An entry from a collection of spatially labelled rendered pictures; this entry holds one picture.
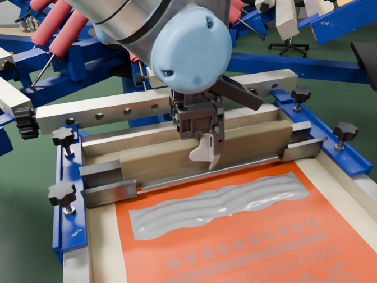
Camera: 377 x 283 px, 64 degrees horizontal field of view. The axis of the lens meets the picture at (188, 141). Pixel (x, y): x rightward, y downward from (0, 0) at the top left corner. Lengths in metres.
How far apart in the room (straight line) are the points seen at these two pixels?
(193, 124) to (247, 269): 0.25
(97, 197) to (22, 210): 1.51
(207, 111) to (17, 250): 1.55
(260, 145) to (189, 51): 0.41
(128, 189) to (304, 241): 0.33
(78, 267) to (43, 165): 1.83
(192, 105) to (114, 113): 0.30
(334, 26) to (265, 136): 0.43
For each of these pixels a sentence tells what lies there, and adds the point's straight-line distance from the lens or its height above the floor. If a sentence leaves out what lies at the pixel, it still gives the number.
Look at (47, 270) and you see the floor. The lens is 1.77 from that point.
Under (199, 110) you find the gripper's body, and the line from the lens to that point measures 0.50.
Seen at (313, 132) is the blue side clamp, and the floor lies 1.00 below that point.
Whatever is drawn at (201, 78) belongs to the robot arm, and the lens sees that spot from 0.28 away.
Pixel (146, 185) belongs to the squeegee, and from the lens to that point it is 0.60.
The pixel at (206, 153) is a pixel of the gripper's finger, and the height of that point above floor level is 1.06.
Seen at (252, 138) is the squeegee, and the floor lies 1.05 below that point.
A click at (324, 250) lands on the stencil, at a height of 0.95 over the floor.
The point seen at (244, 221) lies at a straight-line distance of 0.60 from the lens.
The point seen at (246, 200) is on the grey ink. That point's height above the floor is 0.96.
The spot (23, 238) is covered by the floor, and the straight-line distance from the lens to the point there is 1.94.
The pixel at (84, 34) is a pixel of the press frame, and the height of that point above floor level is 0.98.
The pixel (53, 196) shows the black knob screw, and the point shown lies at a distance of 0.53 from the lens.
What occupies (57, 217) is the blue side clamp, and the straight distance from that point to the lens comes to 0.57.
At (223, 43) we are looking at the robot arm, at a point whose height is 1.33.
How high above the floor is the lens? 1.43
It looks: 39 degrees down
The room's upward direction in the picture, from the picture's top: 1 degrees counter-clockwise
